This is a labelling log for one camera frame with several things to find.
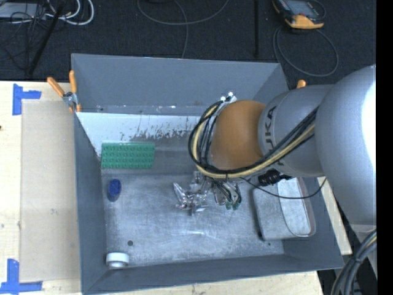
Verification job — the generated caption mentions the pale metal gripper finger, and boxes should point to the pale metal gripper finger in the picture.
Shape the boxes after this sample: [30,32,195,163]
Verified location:
[173,182,195,201]
[175,199,211,216]

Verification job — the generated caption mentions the white tape roll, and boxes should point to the white tape roll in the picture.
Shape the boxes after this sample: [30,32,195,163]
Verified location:
[105,251,130,269]

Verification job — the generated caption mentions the grey rectangular tray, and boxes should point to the grey rectangular tray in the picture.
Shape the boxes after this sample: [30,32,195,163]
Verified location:
[252,176,317,242]

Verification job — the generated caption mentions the blue small cylinder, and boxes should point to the blue small cylinder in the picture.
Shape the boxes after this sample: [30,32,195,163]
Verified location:
[106,178,122,203]

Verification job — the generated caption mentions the brown cardboard board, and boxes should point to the brown cardboard board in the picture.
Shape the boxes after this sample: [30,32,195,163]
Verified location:
[18,99,82,284]

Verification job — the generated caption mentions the grey metal bin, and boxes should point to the grey metal bin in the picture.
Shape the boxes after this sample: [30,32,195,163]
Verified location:
[70,53,345,295]

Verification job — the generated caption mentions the dark green flat block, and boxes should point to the dark green flat block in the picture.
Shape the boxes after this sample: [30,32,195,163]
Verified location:
[100,142,157,170]

